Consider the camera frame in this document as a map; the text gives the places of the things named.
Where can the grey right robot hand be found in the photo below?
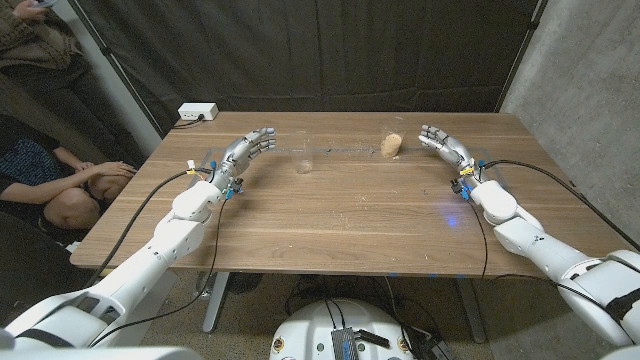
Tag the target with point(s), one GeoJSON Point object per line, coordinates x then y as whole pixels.
{"type": "Point", "coordinates": [452, 150]}

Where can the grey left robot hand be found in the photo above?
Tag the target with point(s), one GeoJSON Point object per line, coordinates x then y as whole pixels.
{"type": "Point", "coordinates": [237, 156]}

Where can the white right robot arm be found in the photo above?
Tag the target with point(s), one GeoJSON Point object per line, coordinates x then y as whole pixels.
{"type": "Point", "coordinates": [550, 250]}

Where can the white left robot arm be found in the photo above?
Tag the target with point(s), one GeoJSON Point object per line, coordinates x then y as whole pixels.
{"type": "Point", "coordinates": [150, 260]}

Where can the white power strip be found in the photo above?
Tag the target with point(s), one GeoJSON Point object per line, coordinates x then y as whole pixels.
{"type": "Point", "coordinates": [197, 111]}

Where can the black backdrop stand pole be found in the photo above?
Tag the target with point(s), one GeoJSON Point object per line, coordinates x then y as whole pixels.
{"type": "Point", "coordinates": [522, 47]}

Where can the black round floor object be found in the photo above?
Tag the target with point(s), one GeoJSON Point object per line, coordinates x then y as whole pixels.
{"type": "Point", "coordinates": [246, 282]}

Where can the clear plastic bottle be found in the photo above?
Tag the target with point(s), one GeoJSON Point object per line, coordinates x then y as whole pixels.
{"type": "Point", "coordinates": [204, 285]}

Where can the black backdrop curtain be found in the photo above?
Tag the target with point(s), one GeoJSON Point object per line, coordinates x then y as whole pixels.
{"type": "Point", "coordinates": [320, 50]}

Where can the grey table leg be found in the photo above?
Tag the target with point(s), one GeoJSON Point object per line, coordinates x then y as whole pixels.
{"type": "Point", "coordinates": [216, 305]}
{"type": "Point", "coordinates": [471, 310]}

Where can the white robot torso base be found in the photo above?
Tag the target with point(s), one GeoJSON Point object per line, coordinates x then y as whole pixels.
{"type": "Point", "coordinates": [320, 325]}

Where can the seated person in blue top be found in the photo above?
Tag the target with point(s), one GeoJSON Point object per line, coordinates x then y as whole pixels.
{"type": "Point", "coordinates": [30, 160]}

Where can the grey box on torso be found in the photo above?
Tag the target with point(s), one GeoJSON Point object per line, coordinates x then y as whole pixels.
{"type": "Point", "coordinates": [344, 345]}

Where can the person in brown sweater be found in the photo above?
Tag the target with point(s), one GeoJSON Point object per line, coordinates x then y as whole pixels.
{"type": "Point", "coordinates": [35, 45]}

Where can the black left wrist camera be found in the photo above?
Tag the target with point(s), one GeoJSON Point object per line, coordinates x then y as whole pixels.
{"type": "Point", "coordinates": [235, 187]}

